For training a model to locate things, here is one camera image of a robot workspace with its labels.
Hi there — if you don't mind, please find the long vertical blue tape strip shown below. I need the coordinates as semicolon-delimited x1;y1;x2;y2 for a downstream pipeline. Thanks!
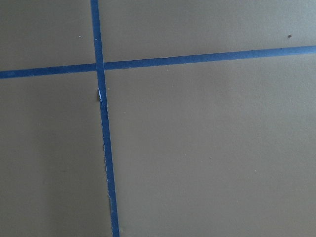
90;0;120;237

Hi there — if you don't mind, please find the long horizontal blue tape strip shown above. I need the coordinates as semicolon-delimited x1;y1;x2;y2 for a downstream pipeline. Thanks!
0;45;316;79

